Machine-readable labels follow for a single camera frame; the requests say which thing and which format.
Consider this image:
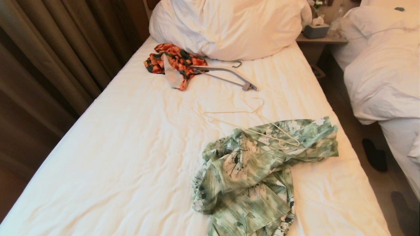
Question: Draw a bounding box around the cream wire hanger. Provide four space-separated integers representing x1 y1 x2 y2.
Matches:
202 97 301 149

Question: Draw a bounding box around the green leaf print shirt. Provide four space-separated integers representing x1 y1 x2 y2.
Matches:
191 116 339 236

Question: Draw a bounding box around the grey hanger with clips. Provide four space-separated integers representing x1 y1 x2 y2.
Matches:
189 60 259 92

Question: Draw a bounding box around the orange floral garment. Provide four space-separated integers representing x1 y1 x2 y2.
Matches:
143 43 208 91

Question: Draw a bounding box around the large white pillow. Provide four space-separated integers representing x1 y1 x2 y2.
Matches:
148 0 313 61

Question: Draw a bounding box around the brown rimmed floor tray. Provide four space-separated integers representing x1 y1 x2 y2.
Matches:
310 64 326 79

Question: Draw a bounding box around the grey tissue box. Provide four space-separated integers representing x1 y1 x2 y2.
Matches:
302 16 330 39

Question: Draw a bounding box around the wooden nightstand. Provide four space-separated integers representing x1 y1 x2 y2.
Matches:
295 32 349 66

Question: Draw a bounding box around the white flower plant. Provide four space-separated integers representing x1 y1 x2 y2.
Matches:
308 0 326 17

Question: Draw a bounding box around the clear plastic bottle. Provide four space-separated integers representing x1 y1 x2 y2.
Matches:
329 3 346 35

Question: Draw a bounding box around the black slipper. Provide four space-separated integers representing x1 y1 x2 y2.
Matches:
390 191 420 236
362 138 389 173

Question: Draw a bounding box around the white duvet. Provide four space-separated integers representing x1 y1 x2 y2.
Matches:
331 20 420 125

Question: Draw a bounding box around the small white pillow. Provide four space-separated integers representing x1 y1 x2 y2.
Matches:
341 0 420 37

